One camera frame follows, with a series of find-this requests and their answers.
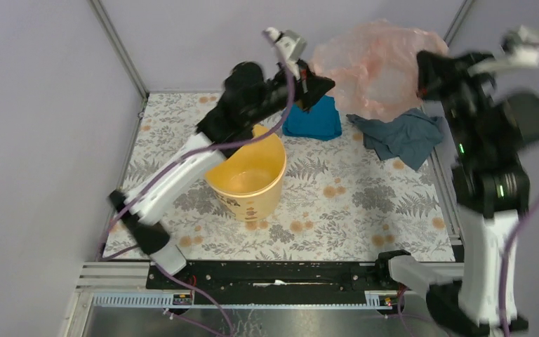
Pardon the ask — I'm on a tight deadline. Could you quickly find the blue folded cloth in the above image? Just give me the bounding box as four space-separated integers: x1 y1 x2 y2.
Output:
282 95 342 141

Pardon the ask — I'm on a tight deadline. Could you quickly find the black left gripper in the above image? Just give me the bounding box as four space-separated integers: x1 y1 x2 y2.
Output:
246 58 335 125

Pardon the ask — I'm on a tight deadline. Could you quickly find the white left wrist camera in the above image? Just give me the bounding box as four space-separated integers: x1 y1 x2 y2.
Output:
263 27 307 62

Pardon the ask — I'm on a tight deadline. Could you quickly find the aluminium frame profile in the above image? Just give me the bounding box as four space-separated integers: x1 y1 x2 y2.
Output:
87 0 150 100

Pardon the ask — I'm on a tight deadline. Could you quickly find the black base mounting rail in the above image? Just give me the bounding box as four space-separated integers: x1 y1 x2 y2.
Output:
146 260 401 306

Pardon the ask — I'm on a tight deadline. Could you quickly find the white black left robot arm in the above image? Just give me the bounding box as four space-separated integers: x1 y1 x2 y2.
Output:
108 60 335 289

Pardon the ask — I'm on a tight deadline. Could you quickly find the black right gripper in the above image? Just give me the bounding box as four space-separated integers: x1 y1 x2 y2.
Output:
414 48 500 156

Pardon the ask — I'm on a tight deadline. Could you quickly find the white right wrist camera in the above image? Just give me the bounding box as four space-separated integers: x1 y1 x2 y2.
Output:
467 25 539 77

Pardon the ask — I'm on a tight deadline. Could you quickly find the floral patterned table mat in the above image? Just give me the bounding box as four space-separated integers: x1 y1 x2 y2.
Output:
102 91 458 263

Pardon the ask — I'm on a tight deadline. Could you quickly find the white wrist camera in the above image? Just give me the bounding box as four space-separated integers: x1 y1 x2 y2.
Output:
263 27 307 62
467 25 539 77

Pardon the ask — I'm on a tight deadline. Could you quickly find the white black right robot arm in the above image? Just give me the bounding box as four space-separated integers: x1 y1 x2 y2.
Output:
374 46 539 336

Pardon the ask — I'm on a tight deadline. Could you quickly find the grey crumpled shirt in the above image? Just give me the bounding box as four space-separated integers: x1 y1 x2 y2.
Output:
347 108 444 171

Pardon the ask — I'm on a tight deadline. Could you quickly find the yellow plastic trash bin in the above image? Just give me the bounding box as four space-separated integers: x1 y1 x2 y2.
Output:
205 133 287 222

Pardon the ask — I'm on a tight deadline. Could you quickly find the pink plastic trash bag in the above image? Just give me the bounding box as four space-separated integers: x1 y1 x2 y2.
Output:
309 20 448 122

